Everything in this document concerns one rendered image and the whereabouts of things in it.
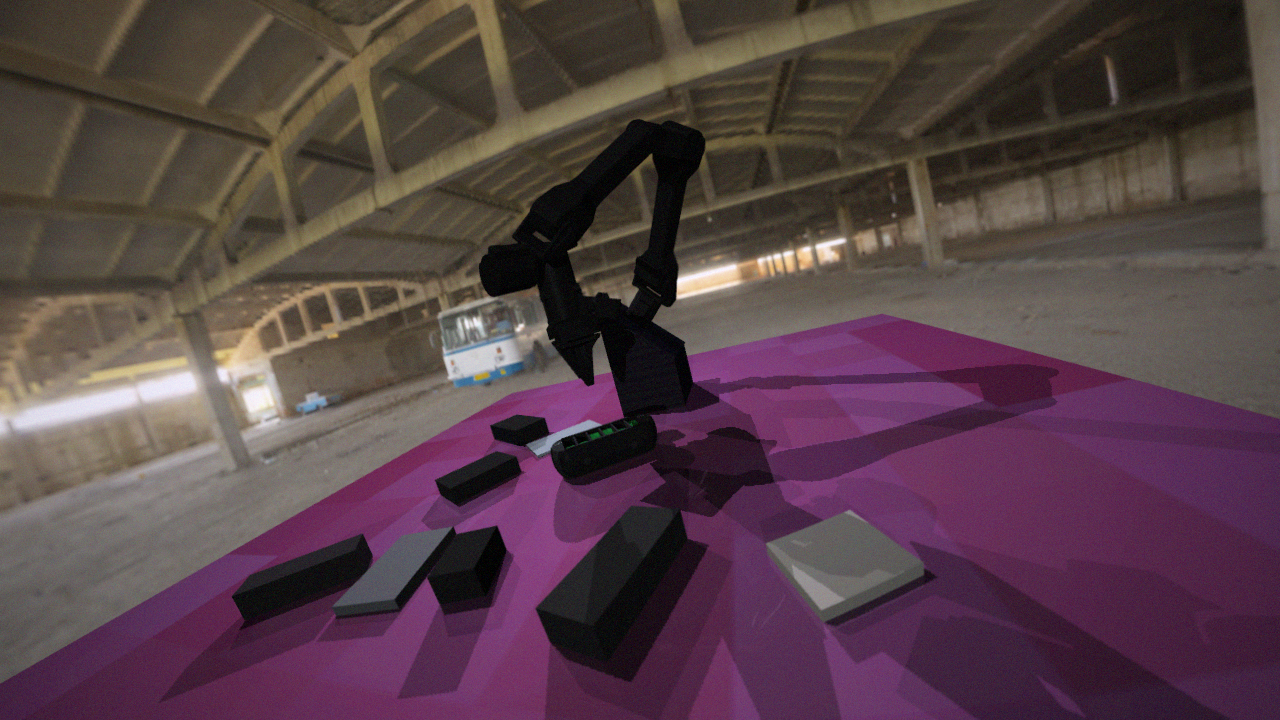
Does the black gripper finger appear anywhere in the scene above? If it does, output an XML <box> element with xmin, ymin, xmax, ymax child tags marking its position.
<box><xmin>557</xmin><ymin>333</ymin><xmax>600</xmax><ymax>386</ymax></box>
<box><xmin>550</xmin><ymin>341</ymin><xmax>581</xmax><ymax>379</ymax></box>

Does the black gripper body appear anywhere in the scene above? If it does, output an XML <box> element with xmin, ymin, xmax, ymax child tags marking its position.
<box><xmin>539</xmin><ymin>277</ymin><xmax>602</xmax><ymax>345</ymax></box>

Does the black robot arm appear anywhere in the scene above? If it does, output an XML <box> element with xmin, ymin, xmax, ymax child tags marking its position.
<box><xmin>479</xmin><ymin>119</ymin><xmax>705</xmax><ymax>331</ymax></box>

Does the white flat rectangular plate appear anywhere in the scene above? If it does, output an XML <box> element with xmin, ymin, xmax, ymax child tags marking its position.
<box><xmin>526</xmin><ymin>420</ymin><xmax>602</xmax><ymax>457</ymax></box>

